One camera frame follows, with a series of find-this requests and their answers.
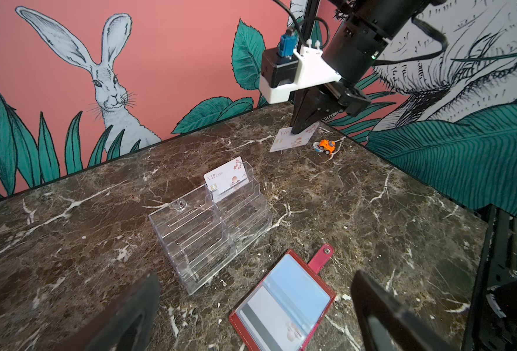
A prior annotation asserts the orange toy car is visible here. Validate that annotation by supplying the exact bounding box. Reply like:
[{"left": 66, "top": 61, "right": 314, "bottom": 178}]
[{"left": 313, "top": 140, "right": 335, "bottom": 155}]

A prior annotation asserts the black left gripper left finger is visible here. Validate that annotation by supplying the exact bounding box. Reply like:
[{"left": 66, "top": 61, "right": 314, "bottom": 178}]
[{"left": 54, "top": 272, "right": 160, "bottom": 350}]

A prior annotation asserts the magnetic stripe card in holder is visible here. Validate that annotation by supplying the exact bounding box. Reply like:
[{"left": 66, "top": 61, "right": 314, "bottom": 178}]
[{"left": 237, "top": 287, "right": 305, "bottom": 350}]

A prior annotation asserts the clear acrylic card display rack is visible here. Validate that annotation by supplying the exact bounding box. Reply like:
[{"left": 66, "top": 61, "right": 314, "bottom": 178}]
[{"left": 149, "top": 162, "right": 273, "bottom": 295}]

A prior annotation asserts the white credit card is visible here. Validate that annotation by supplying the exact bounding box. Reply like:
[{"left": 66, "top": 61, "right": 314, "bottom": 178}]
[{"left": 204, "top": 156, "right": 248, "bottom": 194}]

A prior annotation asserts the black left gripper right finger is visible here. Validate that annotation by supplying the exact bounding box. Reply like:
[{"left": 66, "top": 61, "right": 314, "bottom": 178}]
[{"left": 351, "top": 270, "right": 454, "bottom": 350}]

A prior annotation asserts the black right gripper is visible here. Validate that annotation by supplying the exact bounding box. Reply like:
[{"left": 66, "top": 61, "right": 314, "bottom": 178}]
[{"left": 291, "top": 82, "right": 372, "bottom": 135}]

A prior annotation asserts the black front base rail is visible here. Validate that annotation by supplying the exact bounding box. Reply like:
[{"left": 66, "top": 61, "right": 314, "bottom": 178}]
[{"left": 461, "top": 204, "right": 517, "bottom": 350}]

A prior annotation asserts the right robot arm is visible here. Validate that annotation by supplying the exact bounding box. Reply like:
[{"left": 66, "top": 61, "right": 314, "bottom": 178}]
[{"left": 291, "top": 0, "right": 448, "bottom": 135}]

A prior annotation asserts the red leather card holder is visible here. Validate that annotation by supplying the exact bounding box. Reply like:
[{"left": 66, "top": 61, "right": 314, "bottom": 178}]
[{"left": 229, "top": 244, "right": 336, "bottom": 350}]

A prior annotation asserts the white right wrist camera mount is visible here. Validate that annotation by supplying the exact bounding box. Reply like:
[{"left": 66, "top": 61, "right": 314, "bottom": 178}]
[{"left": 259, "top": 28, "right": 341, "bottom": 105}]

